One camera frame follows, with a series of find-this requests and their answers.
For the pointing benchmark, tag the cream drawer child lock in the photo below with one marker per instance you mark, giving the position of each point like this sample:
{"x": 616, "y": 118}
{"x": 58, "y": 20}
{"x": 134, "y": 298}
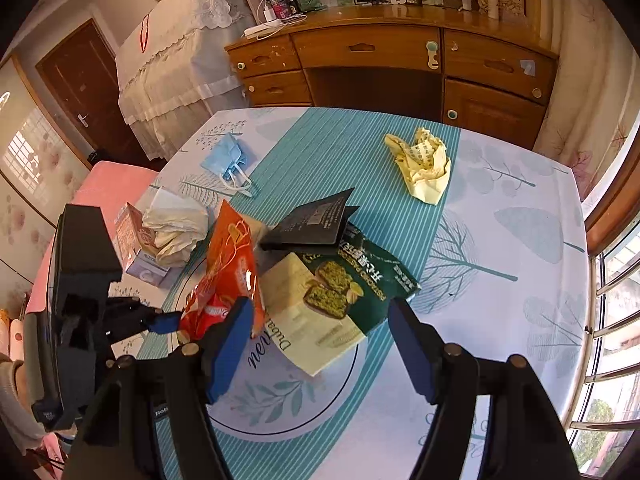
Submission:
{"x": 432, "y": 55}

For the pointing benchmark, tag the brown wooden door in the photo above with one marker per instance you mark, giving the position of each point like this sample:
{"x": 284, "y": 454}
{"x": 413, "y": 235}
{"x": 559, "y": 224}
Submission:
{"x": 85, "y": 90}

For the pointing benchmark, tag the leaf print curtain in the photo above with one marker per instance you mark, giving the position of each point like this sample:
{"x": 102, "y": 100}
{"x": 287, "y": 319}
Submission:
{"x": 585, "y": 70}

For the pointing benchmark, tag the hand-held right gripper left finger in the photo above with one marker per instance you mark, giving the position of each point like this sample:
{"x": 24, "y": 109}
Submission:
{"x": 230, "y": 350}

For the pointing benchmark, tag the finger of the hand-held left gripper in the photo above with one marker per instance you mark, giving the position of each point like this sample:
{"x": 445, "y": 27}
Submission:
{"x": 165, "y": 322}

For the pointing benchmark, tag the white power strip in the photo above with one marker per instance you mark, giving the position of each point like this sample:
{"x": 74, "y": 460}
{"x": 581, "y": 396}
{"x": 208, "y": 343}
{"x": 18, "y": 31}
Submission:
{"x": 262, "y": 29}

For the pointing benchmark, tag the white crumpled paper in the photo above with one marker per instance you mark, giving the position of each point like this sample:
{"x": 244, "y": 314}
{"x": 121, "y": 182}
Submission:
{"x": 175, "y": 225}

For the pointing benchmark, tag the round leaf print placemat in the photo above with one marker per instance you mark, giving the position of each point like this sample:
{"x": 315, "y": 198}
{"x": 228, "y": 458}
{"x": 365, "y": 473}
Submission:
{"x": 280, "y": 400}

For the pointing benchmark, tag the white lace piano cover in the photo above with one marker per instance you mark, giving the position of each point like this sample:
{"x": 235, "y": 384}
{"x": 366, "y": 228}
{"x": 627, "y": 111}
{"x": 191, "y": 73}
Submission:
{"x": 170, "y": 70}

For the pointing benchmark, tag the window with metal grille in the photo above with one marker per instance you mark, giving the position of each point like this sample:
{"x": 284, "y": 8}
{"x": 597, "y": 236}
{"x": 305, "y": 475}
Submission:
{"x": 615, "y": 320}

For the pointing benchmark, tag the wooden desk with drawers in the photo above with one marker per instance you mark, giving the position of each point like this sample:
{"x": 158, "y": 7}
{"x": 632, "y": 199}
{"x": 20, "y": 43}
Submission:
{"x": 380, "y": 80}

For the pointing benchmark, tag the person's left forearm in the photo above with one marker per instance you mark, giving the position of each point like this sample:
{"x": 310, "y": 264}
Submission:
{"x": 22, "y": 400}

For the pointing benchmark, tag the blue drawer sticker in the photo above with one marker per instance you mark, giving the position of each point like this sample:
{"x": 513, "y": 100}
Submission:
{"x": 527, "y": 67}

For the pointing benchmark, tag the green snack box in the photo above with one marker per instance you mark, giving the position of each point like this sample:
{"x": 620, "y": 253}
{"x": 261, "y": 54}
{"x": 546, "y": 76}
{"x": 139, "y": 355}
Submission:
{"x": 345, "y": 290}

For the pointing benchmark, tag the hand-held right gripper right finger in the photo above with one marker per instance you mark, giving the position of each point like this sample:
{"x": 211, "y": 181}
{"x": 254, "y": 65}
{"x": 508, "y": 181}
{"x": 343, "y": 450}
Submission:
{"x": 415, "y": 355}

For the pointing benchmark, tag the black cardboard packet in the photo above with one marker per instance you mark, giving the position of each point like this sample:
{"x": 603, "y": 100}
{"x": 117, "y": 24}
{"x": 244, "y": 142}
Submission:
{"x": 310, "y": 222}

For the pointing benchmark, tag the orange snack bag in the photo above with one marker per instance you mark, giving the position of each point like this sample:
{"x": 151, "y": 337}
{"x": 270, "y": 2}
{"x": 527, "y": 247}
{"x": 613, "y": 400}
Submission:
{"x": 225, "y": 260}

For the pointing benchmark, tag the floral wardrobe door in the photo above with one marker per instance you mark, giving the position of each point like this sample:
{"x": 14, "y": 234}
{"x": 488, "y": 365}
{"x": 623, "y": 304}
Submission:
{"x": 30, "y": 175}

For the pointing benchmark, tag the blue face mask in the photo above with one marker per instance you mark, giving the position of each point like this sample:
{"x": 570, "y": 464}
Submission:
{"x": 225, "y": 160}

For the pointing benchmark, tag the tree print tablecloth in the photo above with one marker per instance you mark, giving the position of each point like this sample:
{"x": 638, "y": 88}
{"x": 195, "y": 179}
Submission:
{"x": 500, "y": 285}

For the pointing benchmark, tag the yellow paper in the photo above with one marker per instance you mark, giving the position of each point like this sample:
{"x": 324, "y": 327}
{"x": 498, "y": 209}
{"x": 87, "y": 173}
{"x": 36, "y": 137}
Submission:
{"x": 422, "y": 165}

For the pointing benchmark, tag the tall white bottle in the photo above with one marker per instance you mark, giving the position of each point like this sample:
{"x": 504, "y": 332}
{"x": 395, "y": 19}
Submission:
{"x": 493, "y": 5}

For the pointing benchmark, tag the pink carton box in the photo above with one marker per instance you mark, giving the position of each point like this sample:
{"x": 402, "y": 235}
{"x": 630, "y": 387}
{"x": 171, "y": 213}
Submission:
{"x": 132, "y": 240}

